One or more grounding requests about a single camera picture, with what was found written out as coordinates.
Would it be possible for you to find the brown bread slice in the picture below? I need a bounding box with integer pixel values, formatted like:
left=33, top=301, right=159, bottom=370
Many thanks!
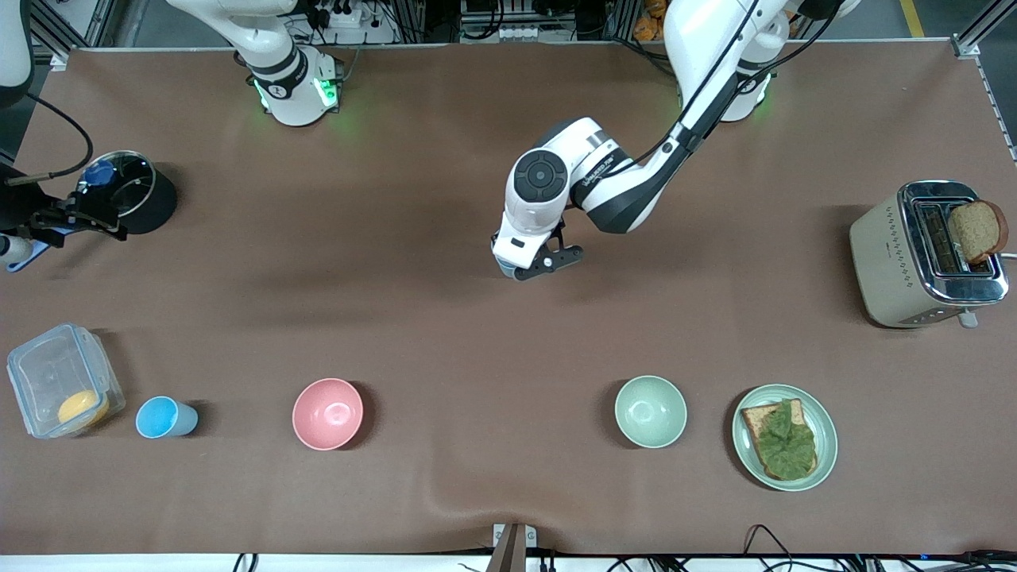
left=947, top=200, right=1010, bottom=265
left=741, top=399, right=819, bottom=482

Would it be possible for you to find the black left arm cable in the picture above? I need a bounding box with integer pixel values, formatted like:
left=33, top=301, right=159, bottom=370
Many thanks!
left=628, top=0, right=843, bottom=172

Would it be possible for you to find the pale green bowl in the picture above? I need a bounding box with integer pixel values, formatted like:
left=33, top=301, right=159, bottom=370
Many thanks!
left=614, top=375, right=688, bottom=450

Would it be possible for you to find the brown table mat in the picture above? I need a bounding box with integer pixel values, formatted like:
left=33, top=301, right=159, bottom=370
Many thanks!
left=0, top=44, right=1017, bottom=555

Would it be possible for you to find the pale green plate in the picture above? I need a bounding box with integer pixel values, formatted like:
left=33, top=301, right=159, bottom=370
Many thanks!
left=732, top=385, right=838, bottom=492

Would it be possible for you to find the glass lid with blue knob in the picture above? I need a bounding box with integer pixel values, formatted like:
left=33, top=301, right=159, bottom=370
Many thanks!
left=77, top=151, right=157, bottom=218

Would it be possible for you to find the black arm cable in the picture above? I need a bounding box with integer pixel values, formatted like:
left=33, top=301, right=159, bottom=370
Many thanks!
left=4, top=91, right=95, bottom=187
left=628, top=0, right=843, bottom=172

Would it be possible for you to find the green lettuce leaf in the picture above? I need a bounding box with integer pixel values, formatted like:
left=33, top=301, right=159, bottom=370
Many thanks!
left=753, top=400, right=818, bottom=481

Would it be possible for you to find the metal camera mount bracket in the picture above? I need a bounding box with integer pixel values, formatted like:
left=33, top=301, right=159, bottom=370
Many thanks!
left=493, top=523, right=537, bottom=572

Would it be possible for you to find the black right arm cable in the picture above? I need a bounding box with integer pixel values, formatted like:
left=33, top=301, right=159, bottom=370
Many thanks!
left=4, top=91, right=95, bottom=187

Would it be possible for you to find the beige and chrome toaster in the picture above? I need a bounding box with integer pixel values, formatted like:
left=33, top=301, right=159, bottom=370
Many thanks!
left=849, top=180, right=1011, bottom=329

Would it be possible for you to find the clear plastic food container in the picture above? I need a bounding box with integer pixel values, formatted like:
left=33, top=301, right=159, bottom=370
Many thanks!
left=6, top=323, right=126, bottom=439

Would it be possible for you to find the pink bowl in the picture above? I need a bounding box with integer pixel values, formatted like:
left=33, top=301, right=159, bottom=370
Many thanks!
left=292, top=378, right=365, bottom=451

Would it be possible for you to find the black saucepan with blue handle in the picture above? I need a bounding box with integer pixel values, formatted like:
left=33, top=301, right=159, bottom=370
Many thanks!
left=6, top=149, right=179, bottom=273

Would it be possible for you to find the bag of orange buns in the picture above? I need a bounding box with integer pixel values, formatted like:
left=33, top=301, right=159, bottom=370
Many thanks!
left=633, top=0, right=668, bottom=42

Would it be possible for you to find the yellow round food piece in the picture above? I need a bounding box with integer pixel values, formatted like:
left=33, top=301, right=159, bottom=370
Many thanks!
left=57, top=389, right=110, bottom=431

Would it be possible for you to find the aluminium frame profile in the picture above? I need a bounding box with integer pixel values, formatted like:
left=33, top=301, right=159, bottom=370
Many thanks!
left=952, top=0, right=1017, bottom=58
left=32, top=0, right=108, bottom=68

